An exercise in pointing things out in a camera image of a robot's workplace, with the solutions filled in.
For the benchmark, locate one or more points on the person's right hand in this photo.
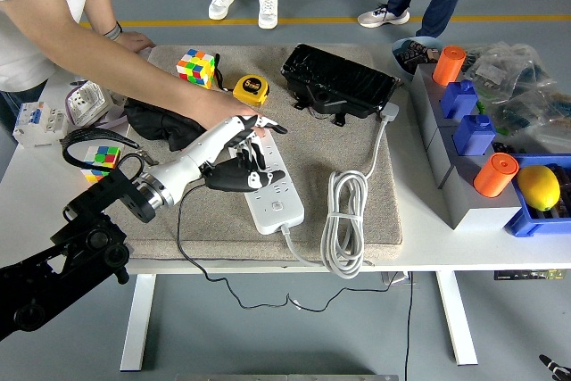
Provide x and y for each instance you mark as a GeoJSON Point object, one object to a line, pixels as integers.
{"type": "Point", "coordinates": [218, 109]}

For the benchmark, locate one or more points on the person's left hand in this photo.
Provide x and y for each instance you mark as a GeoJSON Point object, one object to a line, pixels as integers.
{"type": "Point", "coordinates": [136, 42]}

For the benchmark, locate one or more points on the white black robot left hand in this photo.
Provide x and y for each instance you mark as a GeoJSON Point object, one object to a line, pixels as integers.
{"type": "Point", "coordinates": [196, 158]}

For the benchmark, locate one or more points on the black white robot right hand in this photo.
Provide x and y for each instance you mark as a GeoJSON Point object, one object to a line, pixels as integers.
{"type": "Point", "coordinates": [555, 367]}

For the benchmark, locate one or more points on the black plug adapter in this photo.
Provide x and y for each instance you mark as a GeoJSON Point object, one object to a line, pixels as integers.
{"type": "Point", "coordinates": [229, 169]}

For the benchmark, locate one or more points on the white power strip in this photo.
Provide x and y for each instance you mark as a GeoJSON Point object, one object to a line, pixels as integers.
{"type": "Point", "coordinates": [278, 218]}

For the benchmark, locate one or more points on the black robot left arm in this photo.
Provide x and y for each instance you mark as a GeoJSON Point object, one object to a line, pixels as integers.
{"type": "Point", "coordinates": [35, 292]}

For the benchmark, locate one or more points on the black wrist watch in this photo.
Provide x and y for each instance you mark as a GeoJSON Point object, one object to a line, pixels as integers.
{"type": "Point", "coordinates": [113, 32]}

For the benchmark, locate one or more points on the yellow tape measure round label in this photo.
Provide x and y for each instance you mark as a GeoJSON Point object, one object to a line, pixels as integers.
{"type": "Point", "coordinates": [251, 88]}

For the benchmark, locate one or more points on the large Rubik's cube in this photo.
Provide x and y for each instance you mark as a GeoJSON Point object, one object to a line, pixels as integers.
{"type": "Point", "coordinates": [196, 68]}

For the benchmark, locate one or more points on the black cloth bag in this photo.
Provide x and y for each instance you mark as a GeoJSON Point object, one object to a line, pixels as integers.
{"type": "Point", "coordinates": [151, 124]}

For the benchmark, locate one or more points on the lavender bowl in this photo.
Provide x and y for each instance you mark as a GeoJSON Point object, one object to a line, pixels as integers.
{"type": "Point", "coordinates": [111, 123]}

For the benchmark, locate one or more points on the small Rubik's cube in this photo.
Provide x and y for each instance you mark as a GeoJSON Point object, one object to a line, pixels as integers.
{"type": "Point", "coordinates": [105, 157]}

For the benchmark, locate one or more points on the grey-brown mat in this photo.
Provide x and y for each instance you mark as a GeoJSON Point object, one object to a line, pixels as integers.
{"type": "Point", "coordinates": [303, 153]}

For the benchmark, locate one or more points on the black table control panel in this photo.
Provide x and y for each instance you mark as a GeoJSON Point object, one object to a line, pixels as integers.
{"type": "Point", "coordinates": [526, 275]}

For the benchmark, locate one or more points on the white table leg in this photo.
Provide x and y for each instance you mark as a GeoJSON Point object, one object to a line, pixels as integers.
{"type": "Point", "coordinates": [457, 318]}
{"type": "Point", "coordinates": [138, 323]}

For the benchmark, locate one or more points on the black ribbed device case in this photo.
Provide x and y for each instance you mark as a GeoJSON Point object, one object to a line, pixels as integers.
{"type": "Point", "coordinates": [339, 77]}

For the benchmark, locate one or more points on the white circuit breaker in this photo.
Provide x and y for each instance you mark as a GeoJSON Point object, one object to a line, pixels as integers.
{"type": "Point", "coordinates": [38, 126]}

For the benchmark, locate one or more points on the blue storage bin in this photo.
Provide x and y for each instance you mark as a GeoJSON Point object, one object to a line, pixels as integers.
{"type": "Point", "coordinates": [524, 225]}

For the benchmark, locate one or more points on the yellow lemon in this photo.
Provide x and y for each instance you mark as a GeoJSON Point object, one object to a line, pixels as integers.
{"type": "Point", "coordinates": [540, 187]}

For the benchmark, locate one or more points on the grey block holder box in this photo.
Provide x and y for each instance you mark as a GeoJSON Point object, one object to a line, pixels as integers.
{"type": "Point", "coordinates": [468, 207]}

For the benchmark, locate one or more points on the light blue bowl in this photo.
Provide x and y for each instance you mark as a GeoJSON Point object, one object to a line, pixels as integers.
{"type": "Point", "coordinates": [403, 69]}

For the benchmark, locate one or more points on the orange cylinder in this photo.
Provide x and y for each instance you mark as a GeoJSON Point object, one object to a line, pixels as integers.
{"type": "Point", "coordinates": [495, 176]}
{"type": "Point", "coordinates": [449, 64]}

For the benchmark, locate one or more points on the dark circuit boards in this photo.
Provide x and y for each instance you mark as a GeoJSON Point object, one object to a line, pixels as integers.
{"type": "Point", "coordinates": [417, 53]}

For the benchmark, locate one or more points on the blue plastic block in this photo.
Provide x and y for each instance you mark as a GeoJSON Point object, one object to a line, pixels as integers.
{"type": "Point", "coordinates": [475, 135]}
{"type": "Point", "coordinates": [459, 100]}

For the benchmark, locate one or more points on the clear bag of components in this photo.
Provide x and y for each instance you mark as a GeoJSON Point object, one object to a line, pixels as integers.
{"type": "Point", "coordinates": [504, 68]}
{"type": "Point", "coordinates": [535, 118]}

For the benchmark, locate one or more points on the green plastic part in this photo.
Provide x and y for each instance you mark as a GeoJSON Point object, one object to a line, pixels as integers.
{"type": "Point", "coordinates": [481, 108]}

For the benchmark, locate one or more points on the white wall socket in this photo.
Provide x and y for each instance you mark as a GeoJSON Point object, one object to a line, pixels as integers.
{"type": "Point", "coordinates": [87, 104]}

